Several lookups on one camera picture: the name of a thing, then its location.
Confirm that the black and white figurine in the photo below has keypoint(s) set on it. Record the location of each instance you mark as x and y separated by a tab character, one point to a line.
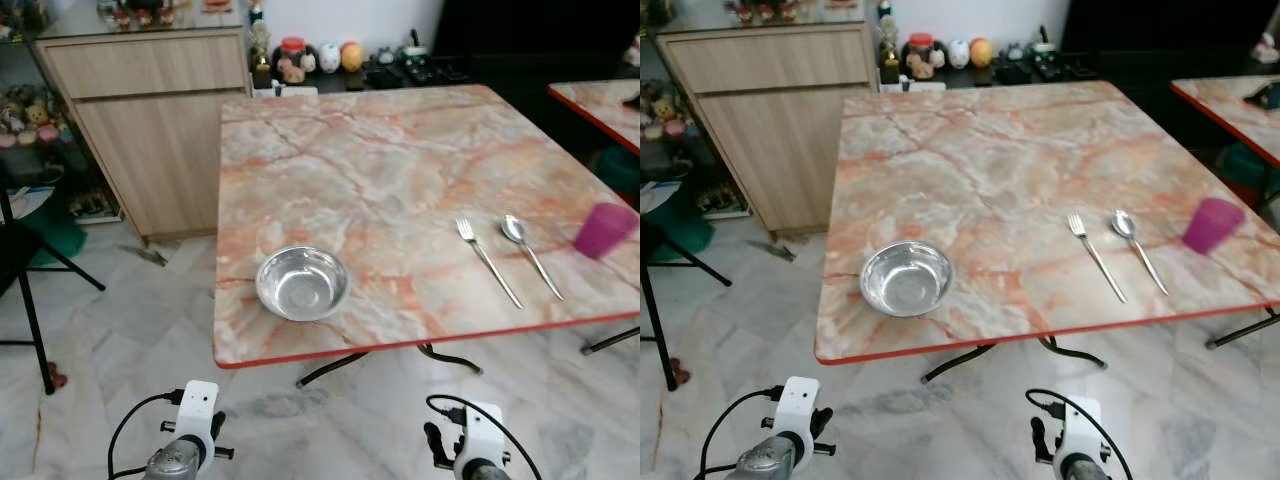
309	60
939	56

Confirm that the silver metal spoon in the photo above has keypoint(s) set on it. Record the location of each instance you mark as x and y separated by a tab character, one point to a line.
1123	224
515	230

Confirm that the teal plastic bin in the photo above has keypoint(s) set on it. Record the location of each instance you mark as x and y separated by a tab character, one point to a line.
1245	170
622	172

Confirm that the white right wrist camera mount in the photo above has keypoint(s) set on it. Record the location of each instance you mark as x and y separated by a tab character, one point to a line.
485	430
1082	425

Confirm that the small stainless steel bowl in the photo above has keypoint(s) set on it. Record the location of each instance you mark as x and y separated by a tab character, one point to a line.
302	285
906	280

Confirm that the glass display shelf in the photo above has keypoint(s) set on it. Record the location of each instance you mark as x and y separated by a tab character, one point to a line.
650	60
15	60

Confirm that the green plastic bin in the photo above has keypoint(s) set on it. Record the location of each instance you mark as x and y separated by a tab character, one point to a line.
65	237
690	227

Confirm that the black metal table leg frame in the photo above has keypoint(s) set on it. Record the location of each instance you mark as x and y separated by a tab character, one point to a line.
610	341
1060	350
440	358
1240	330

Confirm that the yellow bear figurine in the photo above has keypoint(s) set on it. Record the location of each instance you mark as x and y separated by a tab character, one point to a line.
662	108
38	113

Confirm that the silver metal fork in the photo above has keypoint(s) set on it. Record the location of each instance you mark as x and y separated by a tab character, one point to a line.
1097	258
490	265

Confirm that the light wooden cabinet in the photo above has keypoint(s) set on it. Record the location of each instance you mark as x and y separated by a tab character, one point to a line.
150	150
775	150

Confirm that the black television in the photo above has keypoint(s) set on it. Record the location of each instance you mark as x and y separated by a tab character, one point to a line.
1160	22
530	25

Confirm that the glass jar with red lid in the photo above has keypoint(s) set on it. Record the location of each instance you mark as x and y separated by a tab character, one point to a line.
291	65
918	60

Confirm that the dark green mug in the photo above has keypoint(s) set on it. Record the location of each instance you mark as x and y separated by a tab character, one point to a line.
1045	58
415	60

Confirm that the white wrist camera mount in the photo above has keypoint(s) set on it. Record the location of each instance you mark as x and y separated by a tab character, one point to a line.
798	402
200	405
1082	425
485	430

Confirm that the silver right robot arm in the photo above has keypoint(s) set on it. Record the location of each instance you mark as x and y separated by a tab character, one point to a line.
482	472
1082	471

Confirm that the purple plastic cup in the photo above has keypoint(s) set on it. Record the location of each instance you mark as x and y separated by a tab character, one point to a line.
603	232
1212	227

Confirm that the small grey figurine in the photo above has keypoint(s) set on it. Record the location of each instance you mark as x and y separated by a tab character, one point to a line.
387	57
1017	53

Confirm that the black folding chair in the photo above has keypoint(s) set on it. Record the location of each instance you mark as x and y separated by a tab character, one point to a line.
650	300
15	255

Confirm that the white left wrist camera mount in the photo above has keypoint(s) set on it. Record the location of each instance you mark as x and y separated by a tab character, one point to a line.
798	402
200	405

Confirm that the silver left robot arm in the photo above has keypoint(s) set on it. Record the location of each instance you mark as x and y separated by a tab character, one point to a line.
770	460
175	462

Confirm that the white egg figurine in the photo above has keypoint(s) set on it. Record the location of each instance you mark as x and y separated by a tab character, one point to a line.
957	54
329	58

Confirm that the orange egg figurine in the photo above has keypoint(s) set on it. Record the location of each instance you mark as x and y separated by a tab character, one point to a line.
981	53
352	57

